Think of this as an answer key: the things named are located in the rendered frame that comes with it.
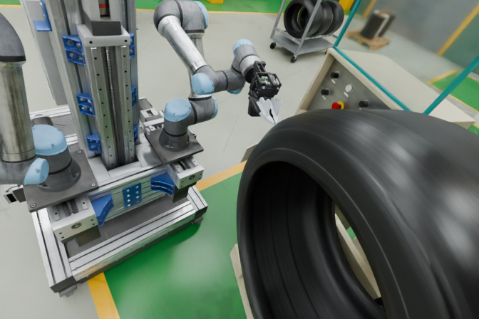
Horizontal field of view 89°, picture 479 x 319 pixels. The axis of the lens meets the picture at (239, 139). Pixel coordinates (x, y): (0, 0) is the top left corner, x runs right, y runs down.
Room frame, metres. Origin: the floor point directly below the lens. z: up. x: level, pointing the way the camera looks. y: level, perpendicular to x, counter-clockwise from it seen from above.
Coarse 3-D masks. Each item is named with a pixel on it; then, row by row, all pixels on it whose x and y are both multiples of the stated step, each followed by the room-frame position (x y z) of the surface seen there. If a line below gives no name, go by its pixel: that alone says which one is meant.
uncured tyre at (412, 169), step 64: (320, 128) 0.32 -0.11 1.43; (384, 128) 0.30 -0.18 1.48; (448, 128) 0.36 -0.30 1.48; (256, 192) 0.45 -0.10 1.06; (320, 192) 0.52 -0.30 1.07; (384, 192) 0.20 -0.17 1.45; (448, 192) 0.21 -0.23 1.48; (256, 256) 0.32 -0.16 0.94; (320, 256) 0.39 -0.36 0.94; (384, 256) 0.15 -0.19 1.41; (448, 256) 0.15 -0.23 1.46
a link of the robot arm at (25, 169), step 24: (0, 24) 0.46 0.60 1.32; (0, 48) 0.42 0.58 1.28; (0, 72) 0.40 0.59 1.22; (0, 96) 0.38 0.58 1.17; (24, 96) 0.42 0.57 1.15; (0, 120) 0.35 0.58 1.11; (24, 120) 0.39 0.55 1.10; (0, 144) 0.33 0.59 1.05; (24, 144) 0.35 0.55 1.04; (0, 168) 0.30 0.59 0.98; (24, 168) 0.32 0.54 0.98; (48, 168) 0.37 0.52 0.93
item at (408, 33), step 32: (384, 0) 1.17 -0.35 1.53; (416, 0) 1.06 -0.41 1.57; (448, 0) 0.98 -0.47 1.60; (352, 32) 1.23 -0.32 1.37; (384, 32) 1.10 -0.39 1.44; (416, 32) 1.00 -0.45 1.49; (448, 32) 0.92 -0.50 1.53; (352, 64) 1.14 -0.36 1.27; (384, 64) 1.03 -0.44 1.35; (416, 64) 0.93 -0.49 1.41; (448, 64) 0.86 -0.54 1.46; (416, 96) 0.87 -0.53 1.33
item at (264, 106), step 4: (260, 100) 0.63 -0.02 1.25; (264, 100) 0.62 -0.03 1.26; (268, 100) 0.60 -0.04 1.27; (260, 104) 0.63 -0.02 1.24; (264, 104) 0.61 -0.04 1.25; (268, 104) 0.60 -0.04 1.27; (260, 108) 0.61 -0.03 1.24; (264, 108) 0.61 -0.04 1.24; (268, 108) 0.59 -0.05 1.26; (260, 112) 0.60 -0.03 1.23; (264, 112) 0.60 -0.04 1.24; (268, 112) 0.59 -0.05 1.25; (264, 116) 0.59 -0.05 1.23; (268, 116) 0.59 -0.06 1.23; (268, 120) 0.58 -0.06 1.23; (272, 120) 0.58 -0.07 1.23; (272, 124) 0.58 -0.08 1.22
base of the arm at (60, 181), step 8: (72, 160) 0.50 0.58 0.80; (64, 168) 0.45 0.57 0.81; (72, 168) 0.48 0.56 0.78; (80, 168) 0.52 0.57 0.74; (48, 176) 0.41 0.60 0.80; (56, 176) 0.43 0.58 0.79; (64, 176) 0.44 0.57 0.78; (72, 176) 0.47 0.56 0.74; (80, 176) 0.49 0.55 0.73; (40, 184) 0.40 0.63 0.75; (48, 184) 0.40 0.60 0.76; (56, 184) 0.41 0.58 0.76; (64, 184) 0.43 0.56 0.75; (72, 184) 0.45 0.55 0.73
